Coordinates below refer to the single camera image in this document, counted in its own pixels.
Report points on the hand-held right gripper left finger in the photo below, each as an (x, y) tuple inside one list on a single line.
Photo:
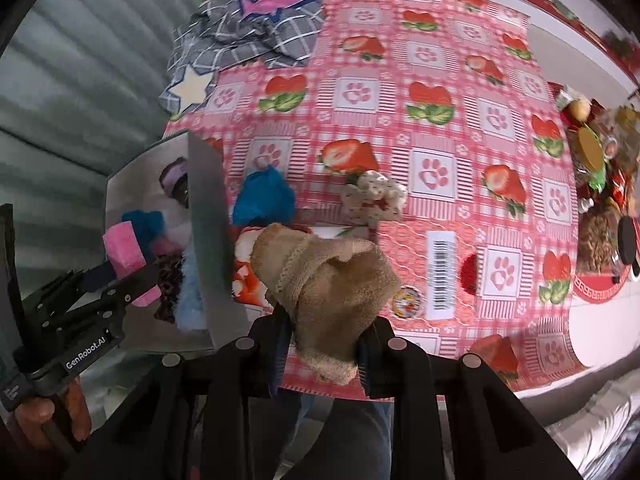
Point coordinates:
[(272, 355)]

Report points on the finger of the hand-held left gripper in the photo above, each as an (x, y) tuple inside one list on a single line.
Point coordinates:
[(135, 284), (97, 276)]

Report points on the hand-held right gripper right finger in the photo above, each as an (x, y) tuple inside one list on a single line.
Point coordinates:
[(364, 360)]

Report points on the dark speckled furry cloth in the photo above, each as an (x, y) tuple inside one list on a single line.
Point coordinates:
[(167, 280)]

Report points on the pink fluffy cloth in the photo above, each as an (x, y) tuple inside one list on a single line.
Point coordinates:
[(122, 250)]

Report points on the light blue fluffy cloth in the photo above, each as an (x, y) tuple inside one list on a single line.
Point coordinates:
[(190, 295)]

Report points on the bright blue fluffy cloth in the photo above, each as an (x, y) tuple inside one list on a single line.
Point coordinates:
[(145, 222)]

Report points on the beige towelling sock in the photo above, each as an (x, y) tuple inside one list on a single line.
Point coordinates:
[(330, 285)]

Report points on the grey cardboard box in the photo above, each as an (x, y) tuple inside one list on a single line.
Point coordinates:
[(207, 210)]

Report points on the person's left hand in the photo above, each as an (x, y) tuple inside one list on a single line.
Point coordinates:
[(75, 405)]

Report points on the person's jeans leg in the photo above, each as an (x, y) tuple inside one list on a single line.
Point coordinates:
[(350, 435)]

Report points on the pink patterned plastic packet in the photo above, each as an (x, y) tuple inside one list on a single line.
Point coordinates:
[(442, 275)]

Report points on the purple knitted cloth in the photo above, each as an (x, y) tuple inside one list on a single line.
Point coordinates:
[(175, 175)]

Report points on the teal blue cloth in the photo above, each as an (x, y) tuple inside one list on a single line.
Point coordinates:
[(262, 195)]

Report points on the white floral sock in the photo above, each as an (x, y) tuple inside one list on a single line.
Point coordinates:
[(372, 195)]

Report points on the red patterned mat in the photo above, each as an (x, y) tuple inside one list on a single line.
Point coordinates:
[(595, 287)]

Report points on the white bedding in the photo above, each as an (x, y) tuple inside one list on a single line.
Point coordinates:
[(600, 425)]

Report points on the nut jar with black lid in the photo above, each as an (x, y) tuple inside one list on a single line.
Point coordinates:
[(597, 235)]

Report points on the pink strawberry printed tablecloth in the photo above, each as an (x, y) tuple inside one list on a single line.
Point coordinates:
[(450, 90)]

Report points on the grey checked cloth with star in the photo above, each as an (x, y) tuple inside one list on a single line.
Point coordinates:
[(280, 30)]

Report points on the green snack packet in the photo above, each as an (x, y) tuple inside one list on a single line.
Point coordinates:
[(597, 179)]

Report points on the red snack packet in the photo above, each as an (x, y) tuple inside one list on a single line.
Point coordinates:
[(617, 185)]

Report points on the jar with yellow lid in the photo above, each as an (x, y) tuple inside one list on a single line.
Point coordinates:
[(590, 150)]

